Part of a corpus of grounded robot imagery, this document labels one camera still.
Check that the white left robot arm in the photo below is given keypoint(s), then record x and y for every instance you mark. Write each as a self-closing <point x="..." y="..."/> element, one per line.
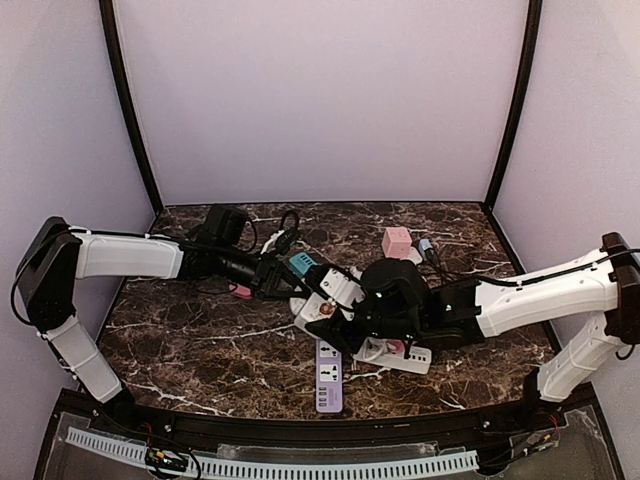
<point x="62" y="255"/>

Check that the teal power strip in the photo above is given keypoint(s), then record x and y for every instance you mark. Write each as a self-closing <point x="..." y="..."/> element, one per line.
<point x="303" y="265"/>

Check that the pink cube socket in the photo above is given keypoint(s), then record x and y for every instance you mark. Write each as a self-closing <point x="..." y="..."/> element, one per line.
<point x="396" y="242"/>

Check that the white power strip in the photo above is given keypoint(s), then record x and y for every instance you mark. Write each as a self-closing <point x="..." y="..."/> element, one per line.
<point x="374" y="351"/>

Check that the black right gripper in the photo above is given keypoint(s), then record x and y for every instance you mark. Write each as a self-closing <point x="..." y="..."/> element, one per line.
<point x="347" y="325"/>

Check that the black frame post left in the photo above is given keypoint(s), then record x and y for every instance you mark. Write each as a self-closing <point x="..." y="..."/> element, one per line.
<point x="126" y="102"/>

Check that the pink adapter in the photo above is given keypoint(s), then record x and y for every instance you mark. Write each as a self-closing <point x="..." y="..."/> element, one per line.
<point x="242" y="292"/>

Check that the pink triangular power strip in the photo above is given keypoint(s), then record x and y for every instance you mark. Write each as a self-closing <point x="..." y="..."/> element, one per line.
<point x="395" y="346"/>

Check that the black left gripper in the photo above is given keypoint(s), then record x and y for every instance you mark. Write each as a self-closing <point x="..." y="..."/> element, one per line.
<point x="267" y="275"/>

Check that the white square adapter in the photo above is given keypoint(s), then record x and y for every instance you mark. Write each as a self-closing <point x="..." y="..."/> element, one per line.
<point x="414" y="256"/>

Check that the black frame post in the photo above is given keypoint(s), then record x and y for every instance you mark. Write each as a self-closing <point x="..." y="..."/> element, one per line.
<point x="126" y="102"/>
<point x="526" y="59"/>

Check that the white round power plug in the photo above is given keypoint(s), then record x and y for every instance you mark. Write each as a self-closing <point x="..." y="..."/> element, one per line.
<point x="310" y="310"/>

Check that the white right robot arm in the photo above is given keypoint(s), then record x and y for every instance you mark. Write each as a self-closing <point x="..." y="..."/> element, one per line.
<point x="471" y="310"/>

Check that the light blue charger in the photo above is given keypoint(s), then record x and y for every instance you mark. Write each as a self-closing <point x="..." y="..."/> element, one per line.
<point x="426" y="249"/>

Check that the white cable duct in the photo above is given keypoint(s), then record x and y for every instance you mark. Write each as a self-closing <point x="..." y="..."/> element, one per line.
<point x="408" y="461"/>

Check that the black frame post right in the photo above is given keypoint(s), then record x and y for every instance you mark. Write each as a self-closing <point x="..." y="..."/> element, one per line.
<point x="526" y="59"/>

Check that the purple power strip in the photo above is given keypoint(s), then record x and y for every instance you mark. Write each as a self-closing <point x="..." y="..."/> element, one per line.
<point x="329" y="396"/>

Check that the small circuit board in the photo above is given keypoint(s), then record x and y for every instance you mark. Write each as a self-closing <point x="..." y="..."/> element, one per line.
<point x="165" y="460"/>

